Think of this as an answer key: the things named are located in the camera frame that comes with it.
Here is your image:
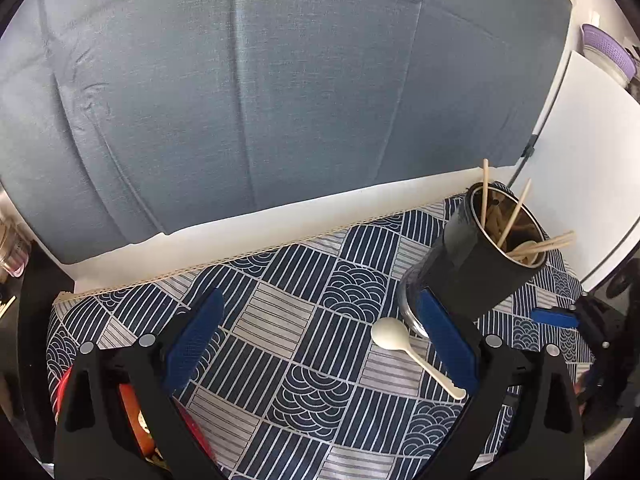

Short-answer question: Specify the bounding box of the white foam board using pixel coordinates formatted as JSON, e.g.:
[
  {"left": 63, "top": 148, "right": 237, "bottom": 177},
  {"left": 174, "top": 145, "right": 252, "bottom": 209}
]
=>
[{"left": 514, "top": 52, "right": 639, "bottom": 290}]

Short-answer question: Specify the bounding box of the black backdrop clip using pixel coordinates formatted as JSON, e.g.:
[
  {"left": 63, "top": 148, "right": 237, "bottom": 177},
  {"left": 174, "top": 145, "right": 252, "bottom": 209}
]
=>
[{"left": 521, "top": 134, "right": 538, "bottom": 159}]

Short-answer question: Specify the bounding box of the pink jar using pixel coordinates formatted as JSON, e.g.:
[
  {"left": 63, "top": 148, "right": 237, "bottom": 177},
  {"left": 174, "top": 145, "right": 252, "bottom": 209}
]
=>
[{"left": 0, "top": 222, "right": 30, "bottom": 278}]

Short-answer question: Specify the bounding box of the red bowl of fruit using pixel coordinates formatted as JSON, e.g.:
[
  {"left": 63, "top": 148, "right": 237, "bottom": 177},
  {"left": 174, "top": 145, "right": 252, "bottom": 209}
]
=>
[{"left": 54, "top": 367, "right": 216, "bottom": 469}]

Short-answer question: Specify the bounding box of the black cylindrical utensil holder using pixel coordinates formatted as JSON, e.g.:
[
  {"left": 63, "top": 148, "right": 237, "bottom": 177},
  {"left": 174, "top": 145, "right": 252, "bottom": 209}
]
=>
[{"left": 396, "top": 183, "right": 548, "bottom": 337}]

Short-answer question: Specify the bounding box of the blue patterned tablecloth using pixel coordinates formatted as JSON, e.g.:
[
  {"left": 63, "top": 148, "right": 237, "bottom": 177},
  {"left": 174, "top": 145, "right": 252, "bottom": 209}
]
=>
[{"left": 47, "top": 182, "right": 592, "bottom": 479}]

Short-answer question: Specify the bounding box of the grey-blue backdrop cloth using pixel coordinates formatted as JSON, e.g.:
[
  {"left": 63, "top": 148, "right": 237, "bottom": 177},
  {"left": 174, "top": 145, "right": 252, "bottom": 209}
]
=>
[{"left": 1, "top": 0, "right": 570, "bottom": 263}]

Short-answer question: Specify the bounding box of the plain white ceramic spoon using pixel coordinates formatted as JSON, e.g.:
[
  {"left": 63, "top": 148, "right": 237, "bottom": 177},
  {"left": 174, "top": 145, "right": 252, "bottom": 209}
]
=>
[{"left": 371, "top": 318, "right": 466, "bottom": 400}]

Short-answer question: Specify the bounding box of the purple lidded container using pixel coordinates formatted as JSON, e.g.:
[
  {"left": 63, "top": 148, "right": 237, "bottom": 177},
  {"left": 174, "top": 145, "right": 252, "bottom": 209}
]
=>
[{"left": 582, "top": 24, "right": 637, "bottom": 88}]

